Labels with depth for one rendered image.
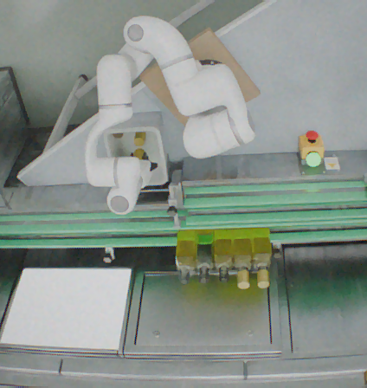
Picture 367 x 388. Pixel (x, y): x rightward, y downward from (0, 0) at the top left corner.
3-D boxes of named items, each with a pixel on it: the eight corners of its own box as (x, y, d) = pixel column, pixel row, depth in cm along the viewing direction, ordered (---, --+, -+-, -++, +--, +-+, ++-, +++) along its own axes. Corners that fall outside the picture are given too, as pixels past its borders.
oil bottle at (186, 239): (181, 224, 162) (177, 274, 146) (178, 212, 158) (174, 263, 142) (197, 223, 161) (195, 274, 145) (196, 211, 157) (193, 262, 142)
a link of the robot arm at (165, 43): (197, 58, 119) (177, 7, 117) (189, 56, 106) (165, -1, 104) (148, 78, 123) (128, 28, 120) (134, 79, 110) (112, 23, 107)
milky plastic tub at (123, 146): (119, 170, 164) (115, 187, 157) (106, 115, 149) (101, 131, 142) (170, 167, 162) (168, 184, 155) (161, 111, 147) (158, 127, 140)
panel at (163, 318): (23, 270, 169) (-3, 350, 144) (21, 265, 167) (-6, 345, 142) (275, 267, 159) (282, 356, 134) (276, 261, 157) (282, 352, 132)
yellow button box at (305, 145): (298, 151, 154) (301, 165, 149) (299, 132, 149) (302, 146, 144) (318, 150, 153) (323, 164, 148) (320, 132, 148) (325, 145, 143)
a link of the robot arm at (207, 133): (179, 105, 125) (175, 141, 113) (226, 87, 120) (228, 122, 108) (196, 132, 130) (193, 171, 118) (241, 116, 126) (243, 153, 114)
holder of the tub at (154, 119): (123, 180, 167) (120, 196, 162) (107, 114, 149) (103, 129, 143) (172, 178, 165) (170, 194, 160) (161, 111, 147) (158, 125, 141)
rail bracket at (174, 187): (174, 210, 157) (171, 238, 147) (167, 170, 145) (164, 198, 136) (183, 210, 156) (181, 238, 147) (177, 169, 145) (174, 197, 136)
